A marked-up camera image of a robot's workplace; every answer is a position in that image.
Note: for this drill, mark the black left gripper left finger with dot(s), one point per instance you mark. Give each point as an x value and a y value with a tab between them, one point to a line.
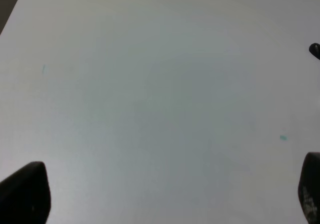
25	195

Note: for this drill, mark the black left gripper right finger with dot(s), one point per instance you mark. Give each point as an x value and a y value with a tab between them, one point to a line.
308	187

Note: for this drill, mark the yellow towel with black trim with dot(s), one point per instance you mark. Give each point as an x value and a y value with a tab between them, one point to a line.
314	49

